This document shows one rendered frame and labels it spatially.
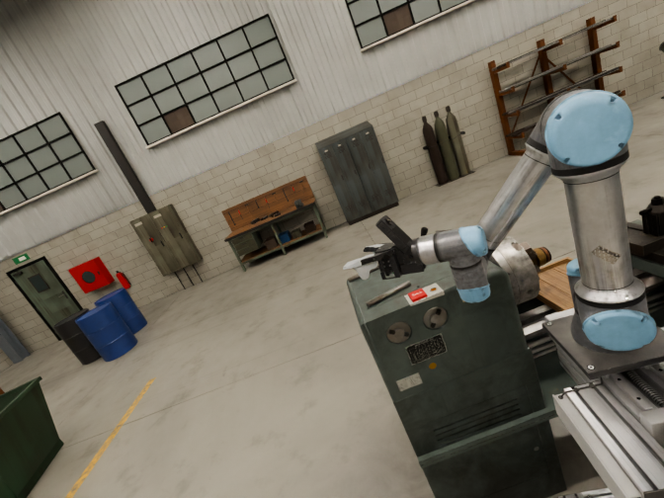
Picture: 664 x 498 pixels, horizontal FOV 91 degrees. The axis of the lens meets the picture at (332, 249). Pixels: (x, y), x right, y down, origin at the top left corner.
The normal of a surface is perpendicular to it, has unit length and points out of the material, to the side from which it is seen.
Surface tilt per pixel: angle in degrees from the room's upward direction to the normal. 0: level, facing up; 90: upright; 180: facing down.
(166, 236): 90
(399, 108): 90
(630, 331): 98
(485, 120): 90
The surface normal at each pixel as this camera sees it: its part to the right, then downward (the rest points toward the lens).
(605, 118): -0.46, 0.33
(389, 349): 0.07, 0.29
